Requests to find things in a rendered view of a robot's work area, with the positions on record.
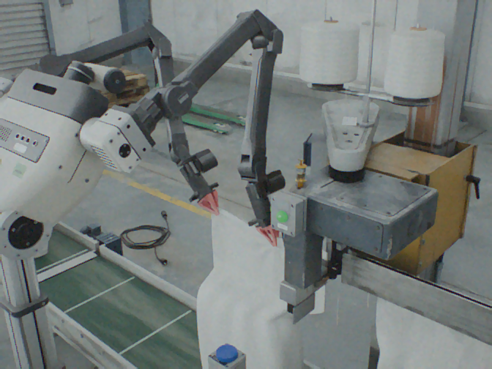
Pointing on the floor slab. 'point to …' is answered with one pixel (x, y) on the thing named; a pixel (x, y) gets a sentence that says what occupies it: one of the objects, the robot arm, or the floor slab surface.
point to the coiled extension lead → (149, 241)
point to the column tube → (448, 97)
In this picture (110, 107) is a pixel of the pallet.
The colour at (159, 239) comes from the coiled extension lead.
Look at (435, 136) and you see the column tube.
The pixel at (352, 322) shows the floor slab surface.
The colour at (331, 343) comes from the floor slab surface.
